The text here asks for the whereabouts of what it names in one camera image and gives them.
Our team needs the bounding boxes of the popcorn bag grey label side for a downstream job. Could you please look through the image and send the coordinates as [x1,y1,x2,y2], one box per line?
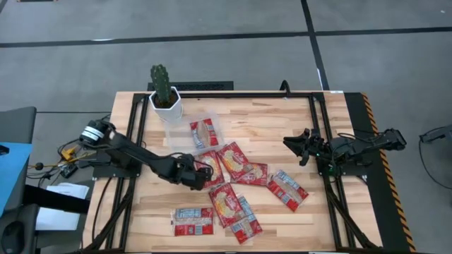
[229,195,263,246]
[189,118,220,150]
[172,207,215,237]
[266,169,309,213]

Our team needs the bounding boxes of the yellow connector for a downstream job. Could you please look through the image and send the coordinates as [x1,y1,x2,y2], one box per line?
[60,145,78,163]

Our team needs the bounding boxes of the black cable bundle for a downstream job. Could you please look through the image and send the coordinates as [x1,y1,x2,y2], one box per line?
[27,114,113,181]

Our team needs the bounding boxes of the thin black floor cable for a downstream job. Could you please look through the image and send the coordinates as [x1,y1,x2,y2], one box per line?
[417,140,452,191]

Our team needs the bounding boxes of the black mat with hazard stripes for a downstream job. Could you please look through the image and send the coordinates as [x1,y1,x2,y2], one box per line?
[343,92,418,253]

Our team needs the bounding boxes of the green cactus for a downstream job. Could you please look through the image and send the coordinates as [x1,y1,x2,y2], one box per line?
[150,63,172,105]

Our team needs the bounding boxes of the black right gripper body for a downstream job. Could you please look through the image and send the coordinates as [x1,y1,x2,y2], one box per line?
[305,131,335,165]

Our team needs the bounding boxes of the clear plastic bin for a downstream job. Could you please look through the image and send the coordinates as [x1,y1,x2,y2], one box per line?
[165,110,227,155]

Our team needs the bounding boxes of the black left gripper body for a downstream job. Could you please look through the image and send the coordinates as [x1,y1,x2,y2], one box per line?
[168,154,208,190]

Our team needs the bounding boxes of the white paper sheets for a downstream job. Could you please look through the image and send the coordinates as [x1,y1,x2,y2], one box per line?
[35,182,90,231]

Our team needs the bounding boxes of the small black electronics box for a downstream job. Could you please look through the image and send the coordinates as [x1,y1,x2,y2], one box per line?
[59,163,79,179]

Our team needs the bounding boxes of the blue board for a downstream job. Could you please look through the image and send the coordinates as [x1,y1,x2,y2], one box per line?
[0,141,34,217]

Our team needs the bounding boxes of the black cable loop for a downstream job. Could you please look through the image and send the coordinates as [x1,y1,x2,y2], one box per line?
[279,79,292,97]

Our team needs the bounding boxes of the grey device on floor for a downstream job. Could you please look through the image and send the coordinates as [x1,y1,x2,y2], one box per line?
[419,124,452,144]

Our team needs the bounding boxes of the black chair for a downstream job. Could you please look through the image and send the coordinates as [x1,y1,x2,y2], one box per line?
[0,184,91,254]

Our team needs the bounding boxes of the red popcorn bag picture side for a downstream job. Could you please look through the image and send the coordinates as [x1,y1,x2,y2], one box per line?
[208,182,247,229]
[194,150,226,190]
[215,141,254,183]
[234,162,270,187]

